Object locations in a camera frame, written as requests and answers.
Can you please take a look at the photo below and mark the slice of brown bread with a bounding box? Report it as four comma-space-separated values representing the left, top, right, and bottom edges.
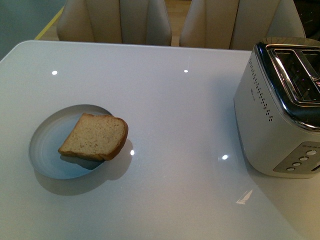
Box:
58, 113, 129, 161

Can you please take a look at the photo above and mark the white round plate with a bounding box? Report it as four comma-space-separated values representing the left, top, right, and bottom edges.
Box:
29, 104, 113, 180

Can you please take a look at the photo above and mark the beige chair on left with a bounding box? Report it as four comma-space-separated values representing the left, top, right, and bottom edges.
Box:
57, 0, 172, 46

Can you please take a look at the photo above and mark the beige chair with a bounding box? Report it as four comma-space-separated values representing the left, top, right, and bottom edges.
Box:
57, 0, 172, 46
179, 0, 306, 50

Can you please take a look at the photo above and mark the beige chair on right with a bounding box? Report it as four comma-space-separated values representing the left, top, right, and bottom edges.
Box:
179, 0, 306, 50

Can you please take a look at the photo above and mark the white chrome two-slot toaster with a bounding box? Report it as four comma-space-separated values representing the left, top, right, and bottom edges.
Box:
233, 37, 320, 179

